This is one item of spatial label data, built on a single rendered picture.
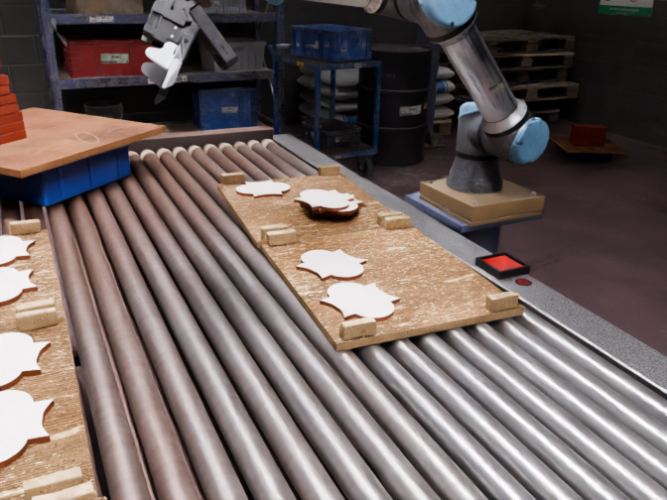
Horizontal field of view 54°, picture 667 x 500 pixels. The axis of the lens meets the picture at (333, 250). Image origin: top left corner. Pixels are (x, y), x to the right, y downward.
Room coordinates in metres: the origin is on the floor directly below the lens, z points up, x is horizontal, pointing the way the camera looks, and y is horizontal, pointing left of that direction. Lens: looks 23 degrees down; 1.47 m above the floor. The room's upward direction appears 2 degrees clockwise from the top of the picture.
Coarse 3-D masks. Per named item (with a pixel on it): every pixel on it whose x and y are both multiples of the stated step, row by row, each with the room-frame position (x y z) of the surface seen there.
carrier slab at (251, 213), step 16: (336, 176) 1.73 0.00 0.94; (224, 192) 1.56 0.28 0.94; (288, 192) 1.57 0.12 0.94; (352, 192) 1.59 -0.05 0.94; (240, 208) 1.45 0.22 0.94; (256, 208) 1.45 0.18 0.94; (272, 208) 1.45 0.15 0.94; (288, 208) 1.46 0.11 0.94; (304, 208) 1.46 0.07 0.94; (368, 208) 1.47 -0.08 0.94; (384, 208) 1.47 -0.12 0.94; (256, 224) 1.35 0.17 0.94; (272, 224) 1.35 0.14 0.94; (288, 224) 1.35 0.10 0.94; (304, 224) 1.36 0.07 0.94; (320, 224) 1.36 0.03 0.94; (336, 224) 1.36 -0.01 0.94; (352, 224) 1.36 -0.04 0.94; (368, 224) 1.37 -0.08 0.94; (256, 240) 1.26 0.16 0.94
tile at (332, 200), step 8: (304, 192) 1.45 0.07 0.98; (312, 192) 1.45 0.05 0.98; (320, 192) 1.45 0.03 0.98; (328, 192) 1.45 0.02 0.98; (336, 192) 1.46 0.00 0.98; (296, 200) 1.40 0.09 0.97; (304, 200) 1.39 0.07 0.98; (312, 200) 1.39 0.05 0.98; (320, 200) 1.40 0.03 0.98; (328, 200) 1.40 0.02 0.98; (336, 200) 1.40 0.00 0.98; (344, 200) 1.40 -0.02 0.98; (352, 200) 1.42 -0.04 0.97; (312, 208) 1.35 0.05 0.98; (320, 208) 1.37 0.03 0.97; (328, 208) 1.36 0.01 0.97; (336, 208) 1.35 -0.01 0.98; (344, 208) 1.37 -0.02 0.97
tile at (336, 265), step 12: (312, 252) 1.18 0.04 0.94; (324, 252) 1.19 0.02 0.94; (336, 252) 1.19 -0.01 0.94; (312, 264) 1.13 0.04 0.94; (324, 264) 1.13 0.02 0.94; (336, 264) 1.13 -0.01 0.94; (348, 264) 1.13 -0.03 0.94; (360, 264) 1.15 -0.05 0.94; (324, 276) 1.08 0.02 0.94; (336, 276) 1.08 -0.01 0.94; (348, 276) 1.08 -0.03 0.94; (360, 276) 1.10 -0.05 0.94
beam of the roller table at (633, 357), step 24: (288, 144) 2.14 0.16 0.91; (384, 192) 1.66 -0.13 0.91; (456, 240) 1.34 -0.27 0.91; (504, 288) 1.11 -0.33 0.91; (528, 288) 1.11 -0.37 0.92; (552, 312) 1.01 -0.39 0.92; (576, 312) 1.02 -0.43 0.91; (576, 336) 0.94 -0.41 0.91; (600, 336) 0.94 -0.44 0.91; (624, 336) 0.94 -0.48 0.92; (624, 360) 0.87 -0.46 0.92; (648, 360) 0.87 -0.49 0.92; (648, 384) 0.81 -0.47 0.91
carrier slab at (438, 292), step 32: (288, 256) 1.18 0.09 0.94; (352, 256) 1.19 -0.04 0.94; (384, 256) 1.19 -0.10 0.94; (416, 256) 1.20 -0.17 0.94; (448, 256) 1.20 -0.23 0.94; (320, 288) 1.05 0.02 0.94; (384, 288) 1.05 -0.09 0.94; (416, 288) 1.06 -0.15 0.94; (448, 288) 1.06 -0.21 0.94; (480, 288) 1.06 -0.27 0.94; (320, 320) 0.93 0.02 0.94; (384, 320) 0.93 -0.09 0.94; (416, 320) 0.94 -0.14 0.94; (448, 320) 0.94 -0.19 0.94; (480, 320) 0.96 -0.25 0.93
